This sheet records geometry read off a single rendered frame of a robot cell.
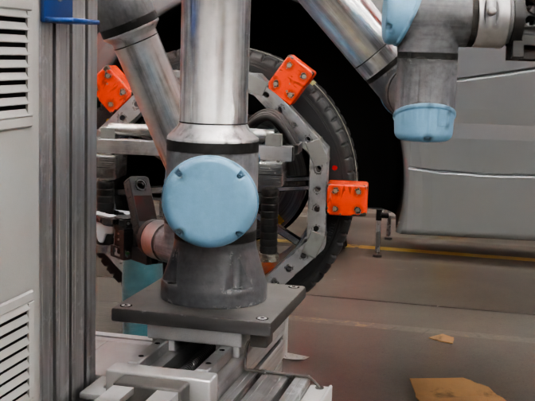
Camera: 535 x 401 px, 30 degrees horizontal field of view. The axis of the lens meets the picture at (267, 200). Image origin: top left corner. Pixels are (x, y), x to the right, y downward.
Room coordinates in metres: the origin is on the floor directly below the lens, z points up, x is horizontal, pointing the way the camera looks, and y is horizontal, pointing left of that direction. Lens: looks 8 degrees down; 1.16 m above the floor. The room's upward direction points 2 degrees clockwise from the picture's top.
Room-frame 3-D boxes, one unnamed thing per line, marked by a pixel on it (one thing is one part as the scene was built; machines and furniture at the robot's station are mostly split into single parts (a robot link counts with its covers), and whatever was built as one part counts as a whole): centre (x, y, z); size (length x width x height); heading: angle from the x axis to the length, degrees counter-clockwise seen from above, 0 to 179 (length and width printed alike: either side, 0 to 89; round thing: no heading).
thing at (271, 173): (2.02, -0.01, 0.93); 0.09 x 0.05 x 0.05; 173
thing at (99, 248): (2.03, 0.33, 0.83); 0.04 x 0.04 x 0.16
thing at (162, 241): (1.79, 0.15, 0.81); 0.11 x 0.08 x 0.09; 38
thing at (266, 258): (1.99, 0.00, 0.83); 0.04 x 0.04 x 0.16
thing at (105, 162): (2.06, 0.33, 0.93); 0.09 x 0.05 x 0.05; 173
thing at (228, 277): (1.39, 0.07, 0.87); 0.15 x 0.15 x 0.10
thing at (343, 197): (2.21, -0.18, 0.85); 0.09 x 0.08 x 0.07; 83
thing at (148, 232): (1.85, 0.19, 0.81); 0.08 x 0.05 x 0.08; 128
